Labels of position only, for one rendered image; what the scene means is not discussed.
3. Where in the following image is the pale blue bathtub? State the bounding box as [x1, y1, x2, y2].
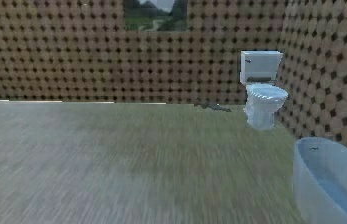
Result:
[292, 136, 347, 224]

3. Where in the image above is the landscape view window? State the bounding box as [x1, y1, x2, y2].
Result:
[123, 0, 189, 33]

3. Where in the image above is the white toilet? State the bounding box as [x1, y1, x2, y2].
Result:
[239, 50, 290, 131]

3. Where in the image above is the grey crumpled floor cloth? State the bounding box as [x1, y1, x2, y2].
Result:
[194, 101, 233, 113]

